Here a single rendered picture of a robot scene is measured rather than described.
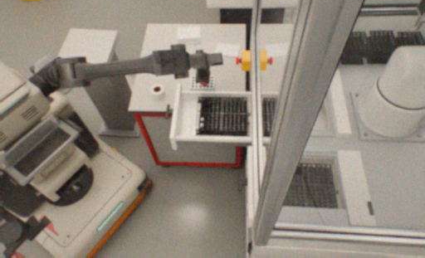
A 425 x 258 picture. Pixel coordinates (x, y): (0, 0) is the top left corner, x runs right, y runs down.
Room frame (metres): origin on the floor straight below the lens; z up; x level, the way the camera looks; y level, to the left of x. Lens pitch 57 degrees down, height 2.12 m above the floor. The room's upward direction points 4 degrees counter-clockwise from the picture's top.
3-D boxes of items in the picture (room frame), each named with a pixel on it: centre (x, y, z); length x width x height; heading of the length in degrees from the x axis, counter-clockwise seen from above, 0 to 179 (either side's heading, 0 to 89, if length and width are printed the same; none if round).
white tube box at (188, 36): (1.42, 0.11, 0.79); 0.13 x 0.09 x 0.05; 89
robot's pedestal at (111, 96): (1.41, 0.69, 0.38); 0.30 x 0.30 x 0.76; 81
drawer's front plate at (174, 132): (0.83, 0.17, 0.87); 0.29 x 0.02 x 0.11; 174
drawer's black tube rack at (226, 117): (0.80, -0.03, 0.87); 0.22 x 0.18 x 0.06; 84
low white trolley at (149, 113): (1.23, 0.10, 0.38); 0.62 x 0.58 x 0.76; 174
